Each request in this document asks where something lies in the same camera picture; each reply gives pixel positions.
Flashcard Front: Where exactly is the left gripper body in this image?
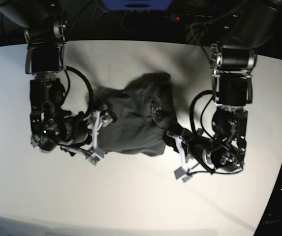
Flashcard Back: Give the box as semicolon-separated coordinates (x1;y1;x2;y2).
164;128;244;175

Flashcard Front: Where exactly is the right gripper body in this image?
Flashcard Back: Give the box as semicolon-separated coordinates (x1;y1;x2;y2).
31;110;92;153

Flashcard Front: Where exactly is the dark grey T-shirt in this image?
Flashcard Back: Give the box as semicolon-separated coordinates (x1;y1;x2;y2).
94;72;192;157

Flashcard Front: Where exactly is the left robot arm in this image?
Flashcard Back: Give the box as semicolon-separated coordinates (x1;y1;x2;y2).
164;0;282;181

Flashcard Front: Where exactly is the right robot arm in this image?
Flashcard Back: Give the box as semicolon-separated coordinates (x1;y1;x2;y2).
0;0;105;157

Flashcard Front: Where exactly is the blue box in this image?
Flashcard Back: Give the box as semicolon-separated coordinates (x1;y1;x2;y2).
102;0;172;11

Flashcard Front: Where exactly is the black power strip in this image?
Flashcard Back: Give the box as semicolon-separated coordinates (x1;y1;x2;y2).
170;13;212;24

